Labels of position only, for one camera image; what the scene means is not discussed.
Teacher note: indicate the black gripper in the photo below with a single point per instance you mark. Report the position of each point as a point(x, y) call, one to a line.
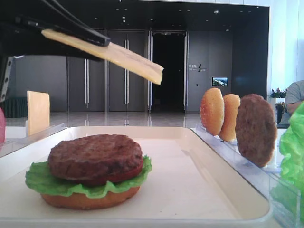
point(22, 35)

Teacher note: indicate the yellow cheese slice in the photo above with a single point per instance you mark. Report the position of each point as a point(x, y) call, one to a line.
point(113, 53)

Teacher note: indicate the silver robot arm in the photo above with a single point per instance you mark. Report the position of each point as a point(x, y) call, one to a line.
point(8, 10)

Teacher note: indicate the orange cheese slice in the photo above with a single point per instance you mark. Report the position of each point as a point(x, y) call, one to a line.
point(38, 111)

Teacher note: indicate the red tomato slice standing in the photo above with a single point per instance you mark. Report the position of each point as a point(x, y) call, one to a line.
point(2, 126)

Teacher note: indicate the brown meat patty on stack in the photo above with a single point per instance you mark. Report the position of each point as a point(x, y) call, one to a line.
point(94, 156)

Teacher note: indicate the green lettuce leaf on stack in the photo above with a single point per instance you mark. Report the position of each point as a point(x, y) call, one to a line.
point(39, 179)

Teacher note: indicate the tomato slice in stack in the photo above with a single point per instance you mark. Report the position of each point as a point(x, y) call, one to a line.
point(113, 178)

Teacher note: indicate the standing brown meat patty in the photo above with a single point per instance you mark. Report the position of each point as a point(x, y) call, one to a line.
point(256, 130)

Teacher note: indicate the standing green lettuce leaf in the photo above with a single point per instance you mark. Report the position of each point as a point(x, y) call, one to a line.
point(292, 165)

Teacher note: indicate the dark double doors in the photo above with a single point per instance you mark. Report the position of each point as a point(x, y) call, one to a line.
point(99, 86)

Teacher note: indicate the bun half outer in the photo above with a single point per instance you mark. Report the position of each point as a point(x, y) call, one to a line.
point(212, 111)

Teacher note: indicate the bun half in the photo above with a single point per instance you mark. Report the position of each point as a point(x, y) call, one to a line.
point(212, 111)
point(231, 104)

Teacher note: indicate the bottom bun in stack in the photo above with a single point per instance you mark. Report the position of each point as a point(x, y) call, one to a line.
point(82, 202)

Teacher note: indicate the bun half inner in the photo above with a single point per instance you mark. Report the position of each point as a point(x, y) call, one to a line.
point(231, 104)

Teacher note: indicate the cream rectangular tray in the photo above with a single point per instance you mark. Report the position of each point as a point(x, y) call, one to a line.
point(190, 186)

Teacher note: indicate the flower planter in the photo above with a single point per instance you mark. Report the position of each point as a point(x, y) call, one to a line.
point(277, 101)

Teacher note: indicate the person in grey shirt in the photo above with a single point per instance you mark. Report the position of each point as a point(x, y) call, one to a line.
point(294, 97)

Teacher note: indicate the left long clear rail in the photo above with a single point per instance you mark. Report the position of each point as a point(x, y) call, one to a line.
point(11, 146)

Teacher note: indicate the long clear rail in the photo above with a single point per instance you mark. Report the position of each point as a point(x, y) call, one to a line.
point(264, 179)
point(11, 146)

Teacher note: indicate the wall screen display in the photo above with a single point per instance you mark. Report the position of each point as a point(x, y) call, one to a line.
point(219, 81)

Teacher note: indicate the right long clear rail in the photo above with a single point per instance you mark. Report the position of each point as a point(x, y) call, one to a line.
point(264, 179)

